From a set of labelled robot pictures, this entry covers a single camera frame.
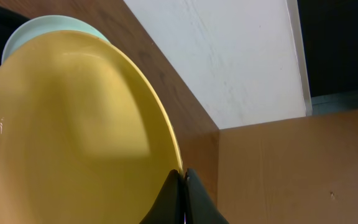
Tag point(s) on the light green plate back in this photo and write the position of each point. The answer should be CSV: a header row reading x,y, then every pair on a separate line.
x,y
42,25

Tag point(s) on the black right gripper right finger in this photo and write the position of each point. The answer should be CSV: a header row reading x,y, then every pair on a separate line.
x,y
199,208

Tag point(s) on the yellow plate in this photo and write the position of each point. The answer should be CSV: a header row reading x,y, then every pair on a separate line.
x,y
84,137

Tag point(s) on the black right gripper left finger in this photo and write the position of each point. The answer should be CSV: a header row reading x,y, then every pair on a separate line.
x,y
168,206

